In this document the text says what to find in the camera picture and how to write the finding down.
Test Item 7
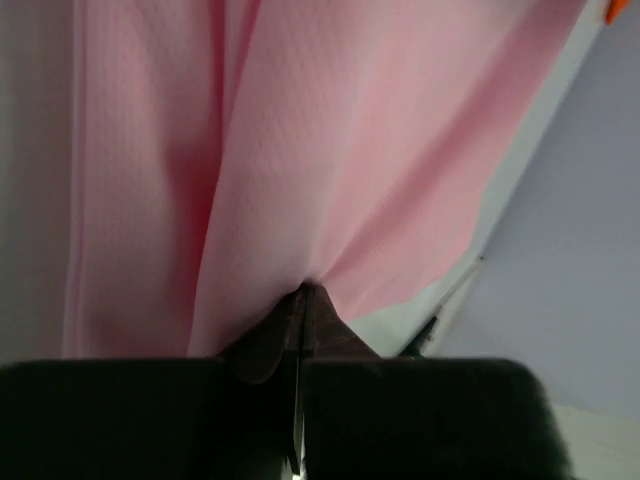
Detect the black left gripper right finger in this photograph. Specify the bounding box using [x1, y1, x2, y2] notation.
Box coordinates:
[302, 288, 574, 479]

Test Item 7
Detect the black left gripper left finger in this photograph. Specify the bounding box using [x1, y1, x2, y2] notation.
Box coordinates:
[1, 289, 306, 479]

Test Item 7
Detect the pink t shirt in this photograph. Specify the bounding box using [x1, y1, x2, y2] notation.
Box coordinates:
[63, 1, 583, 357]

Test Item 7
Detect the orange t shirt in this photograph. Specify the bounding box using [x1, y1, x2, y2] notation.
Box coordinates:
[604, 0, 631, 26]

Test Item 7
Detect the aluminium table rear rail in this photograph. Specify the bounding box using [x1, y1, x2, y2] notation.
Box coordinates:
[401, 257, 485, 358]

